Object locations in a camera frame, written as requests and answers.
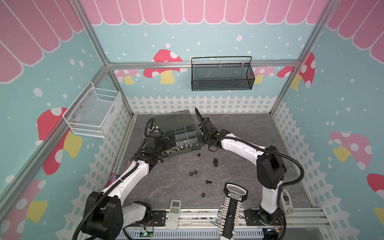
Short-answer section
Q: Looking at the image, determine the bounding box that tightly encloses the black mesh wall basket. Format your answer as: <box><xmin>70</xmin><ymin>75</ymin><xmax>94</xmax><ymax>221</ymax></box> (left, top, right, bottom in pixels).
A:
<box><xmin>191</xmin><ymin>56</ymin><xmax>256</xmax><ymax>92</ymax></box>

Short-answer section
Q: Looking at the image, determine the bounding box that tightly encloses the grey plastic organizer box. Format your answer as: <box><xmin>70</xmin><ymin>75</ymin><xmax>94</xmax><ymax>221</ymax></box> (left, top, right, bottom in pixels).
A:
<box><xmin>153</xmin><ymin>110</ymin><xmax>202</xmax><ymax>157</ymax></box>

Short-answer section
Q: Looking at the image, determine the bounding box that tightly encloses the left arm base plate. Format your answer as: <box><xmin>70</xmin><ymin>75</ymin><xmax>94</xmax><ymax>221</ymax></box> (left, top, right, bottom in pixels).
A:
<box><xmin>130</xmin><ymin>211</ymin><xmax>167</xmax><ymax>227</ymax></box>

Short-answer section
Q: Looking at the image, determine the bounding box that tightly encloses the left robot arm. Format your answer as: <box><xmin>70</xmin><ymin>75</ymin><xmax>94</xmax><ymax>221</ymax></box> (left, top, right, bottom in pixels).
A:
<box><xmin>72</xmin><ymin>118</ymin><xmax>176</xmax><ymax>240</ymax></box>

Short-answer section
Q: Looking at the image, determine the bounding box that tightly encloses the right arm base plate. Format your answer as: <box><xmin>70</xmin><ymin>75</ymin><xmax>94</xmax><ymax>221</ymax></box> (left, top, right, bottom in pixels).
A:
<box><xmin>244</xmin><ymin>208</ymin><xmax>284</xmax><ymax>226</ymax></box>

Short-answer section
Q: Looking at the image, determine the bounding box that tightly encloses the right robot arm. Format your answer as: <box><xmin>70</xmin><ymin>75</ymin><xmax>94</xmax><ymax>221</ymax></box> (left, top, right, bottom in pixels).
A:
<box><xmin>195</xmin><ymin>108</ymin><xmax>305</xmax><ymax>225</ymax></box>

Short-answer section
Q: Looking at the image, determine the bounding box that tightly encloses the black socket wrench rack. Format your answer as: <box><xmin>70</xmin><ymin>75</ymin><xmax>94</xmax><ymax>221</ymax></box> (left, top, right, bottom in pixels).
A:
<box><xmin>210</xmin><ymin>183</ymin><xmax>248</xmax><ymax>240</ymax></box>

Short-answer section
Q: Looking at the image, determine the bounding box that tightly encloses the purple snack packet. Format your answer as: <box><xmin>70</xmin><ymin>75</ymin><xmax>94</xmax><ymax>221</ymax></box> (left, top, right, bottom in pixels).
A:
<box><xmin>107</xmin><ymin>174</ymin><xmax>120</xmax><ymax>186</ymax></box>

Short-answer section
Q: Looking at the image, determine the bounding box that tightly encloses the white wire wall basket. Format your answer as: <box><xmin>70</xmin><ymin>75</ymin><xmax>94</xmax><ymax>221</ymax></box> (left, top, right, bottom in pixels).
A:
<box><xmin>63</xmin><ymin>82</ymin><xmax>123</xmax><ymax>138</ymax></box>

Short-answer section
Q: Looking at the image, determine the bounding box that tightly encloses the white remote control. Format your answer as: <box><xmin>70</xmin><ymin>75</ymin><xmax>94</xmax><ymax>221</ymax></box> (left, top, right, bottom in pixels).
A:
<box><xmin>166</xmin><ymin>200</ymin><xmax>182</xmax><ymax>230</ymax></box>

